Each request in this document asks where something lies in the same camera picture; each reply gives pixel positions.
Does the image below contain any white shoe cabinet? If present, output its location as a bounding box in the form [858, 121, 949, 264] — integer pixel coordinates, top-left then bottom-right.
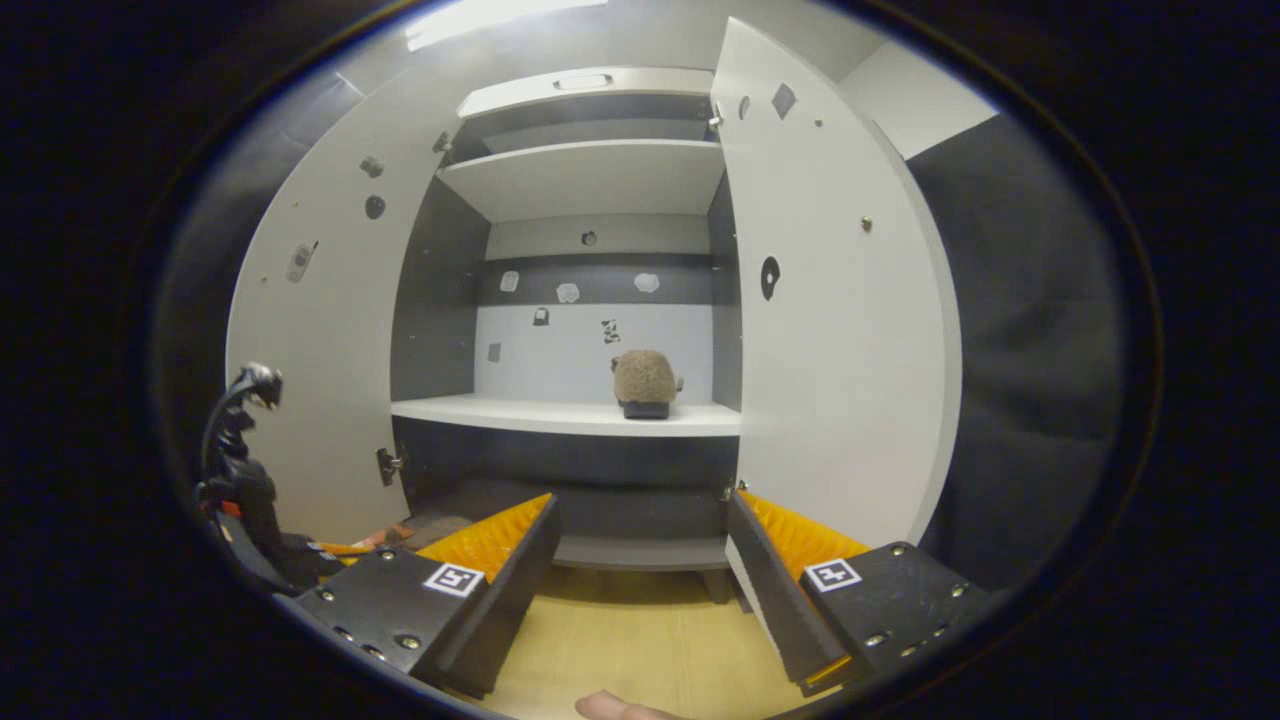
[390, 67, 746, 601]

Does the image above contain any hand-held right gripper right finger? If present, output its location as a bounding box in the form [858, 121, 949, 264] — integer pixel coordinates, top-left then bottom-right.
[725, 488, 996, 698]

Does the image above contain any white cabinet drawer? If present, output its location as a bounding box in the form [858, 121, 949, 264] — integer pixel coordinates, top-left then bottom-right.
[457, 67, 715, 121]

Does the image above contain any white shoe cabinet door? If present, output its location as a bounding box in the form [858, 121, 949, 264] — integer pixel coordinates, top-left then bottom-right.
[710, 17, 963, 549]
[226, 45, 481, 546]

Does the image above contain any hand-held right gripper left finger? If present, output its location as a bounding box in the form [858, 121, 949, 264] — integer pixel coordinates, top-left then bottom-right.
[275, 492, 563, 699]

